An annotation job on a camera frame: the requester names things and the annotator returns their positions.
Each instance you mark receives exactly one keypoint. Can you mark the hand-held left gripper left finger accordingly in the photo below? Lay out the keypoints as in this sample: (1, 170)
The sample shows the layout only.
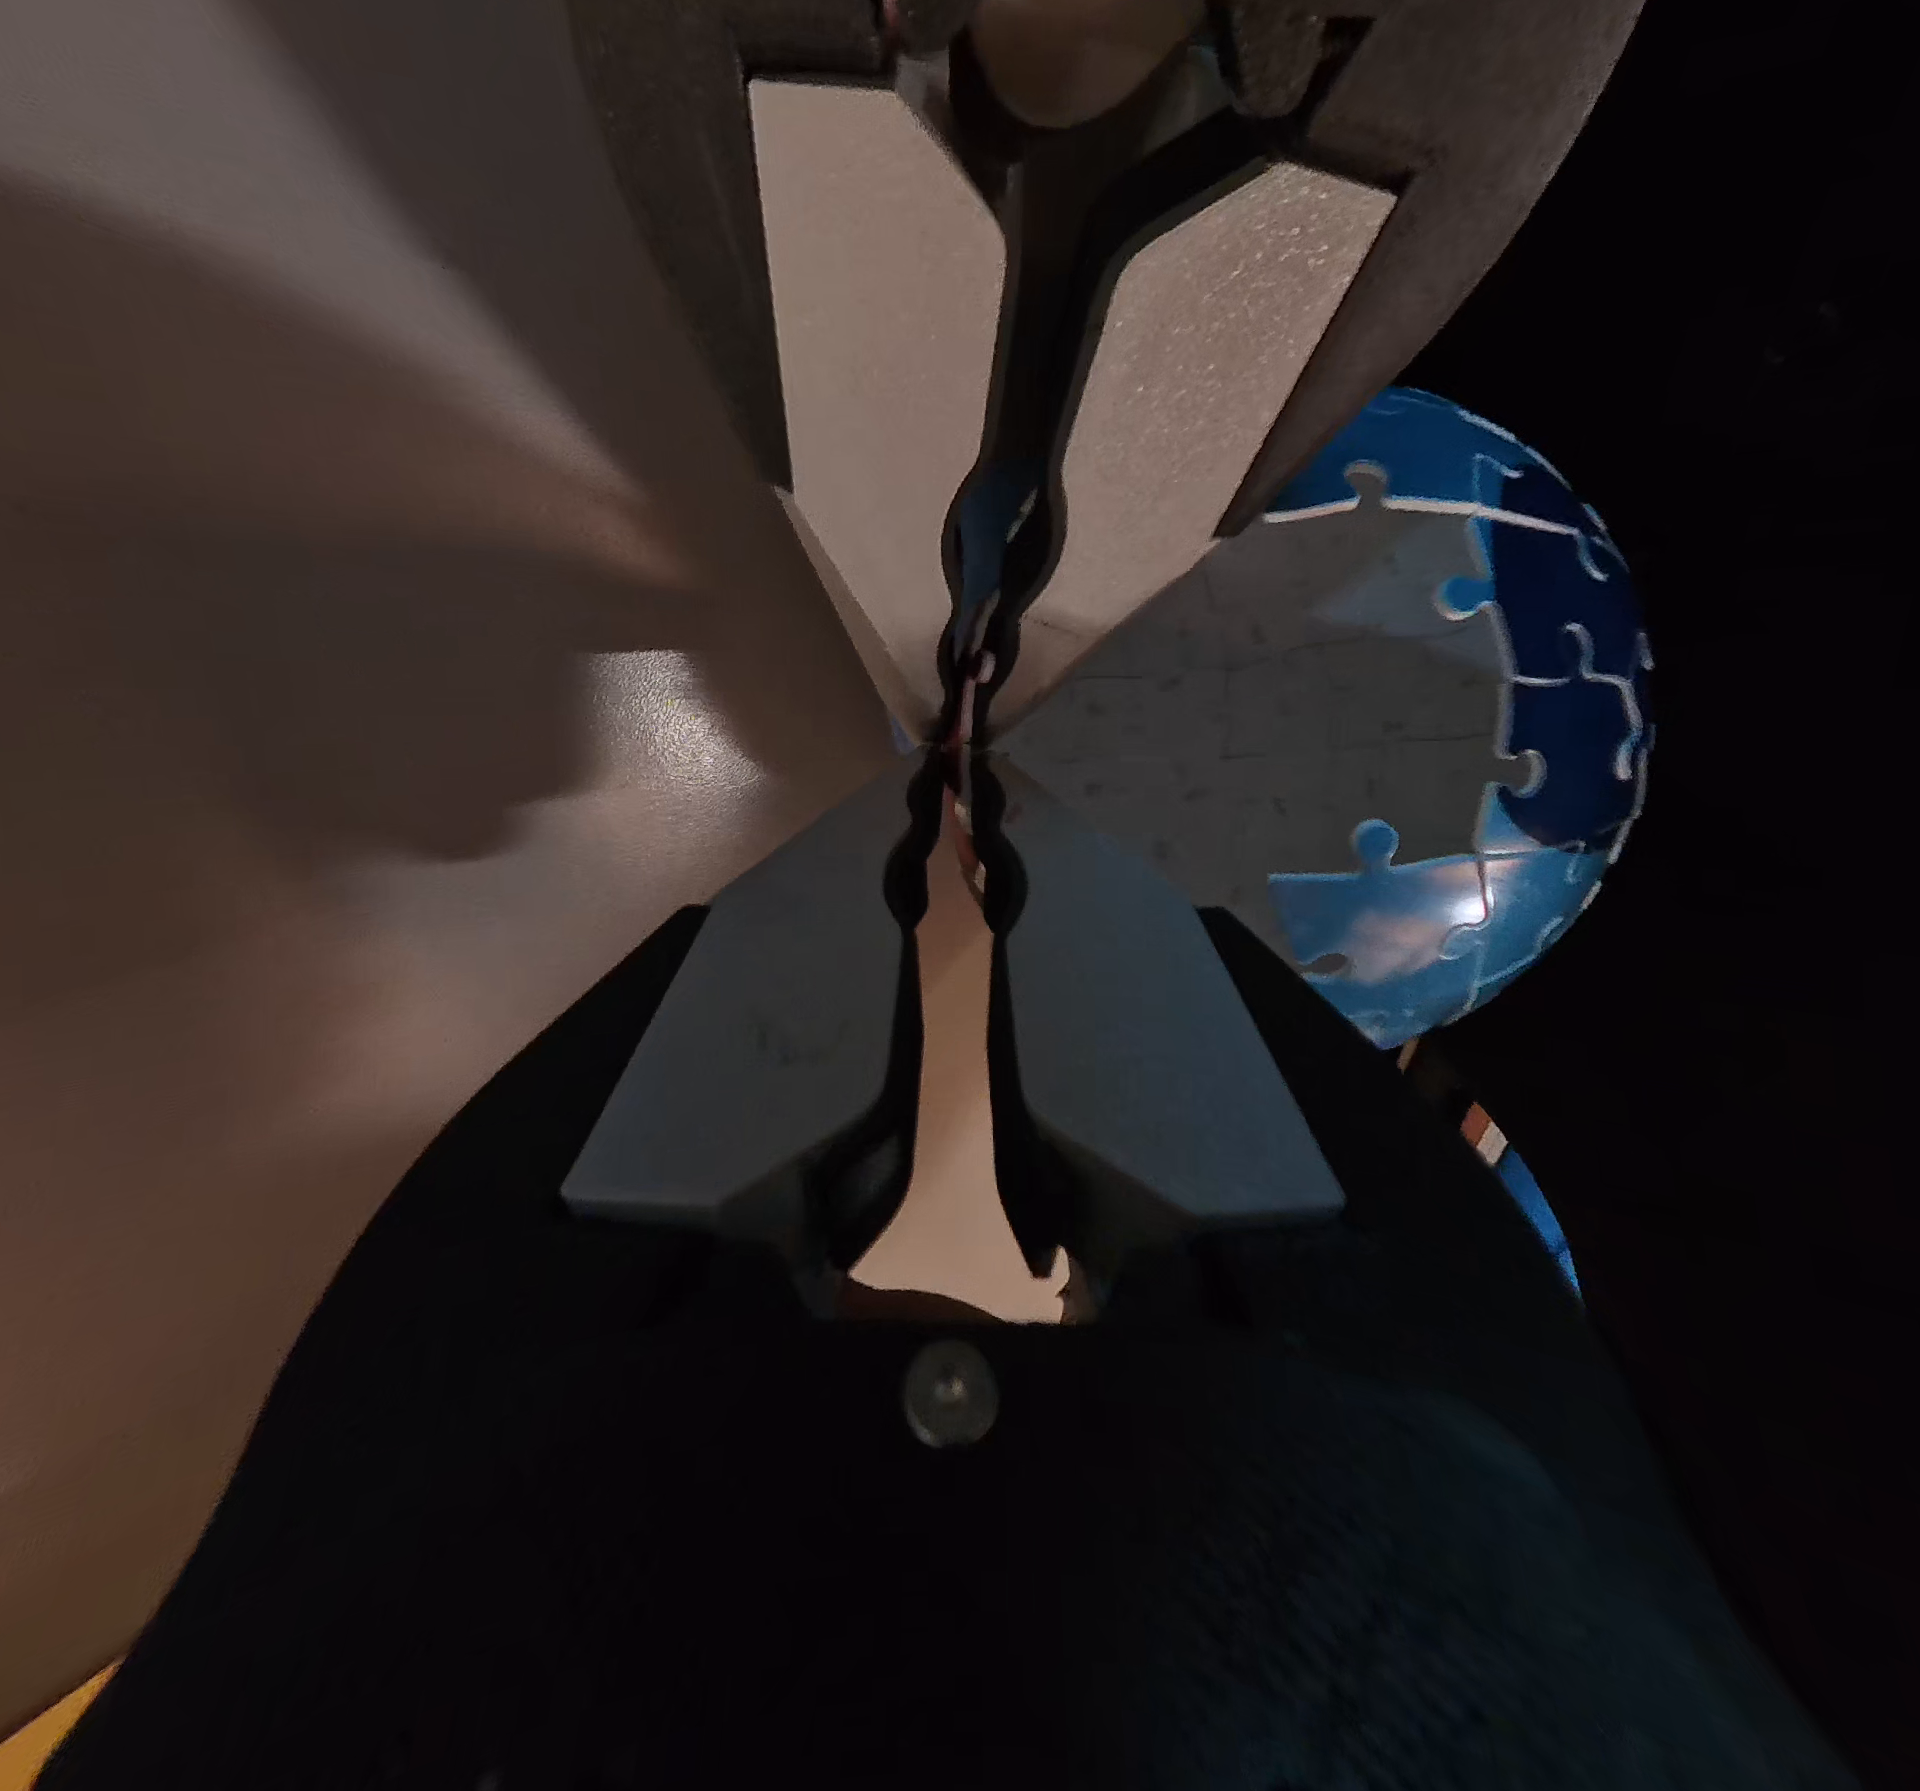
(752, 1043)

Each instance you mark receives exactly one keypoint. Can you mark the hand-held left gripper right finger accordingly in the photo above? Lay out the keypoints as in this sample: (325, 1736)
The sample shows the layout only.
(1171, 1058)

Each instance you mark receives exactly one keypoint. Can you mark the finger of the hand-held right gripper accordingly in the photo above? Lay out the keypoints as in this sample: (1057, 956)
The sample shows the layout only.
(870, 293)
(1232, 350)

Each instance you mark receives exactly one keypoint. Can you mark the blue puzzle ball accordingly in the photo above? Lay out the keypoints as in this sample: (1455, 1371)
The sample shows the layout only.
(1352, 728)

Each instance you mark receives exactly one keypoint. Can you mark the yellow plastic bin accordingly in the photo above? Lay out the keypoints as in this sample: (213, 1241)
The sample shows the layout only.
(83, 1718)

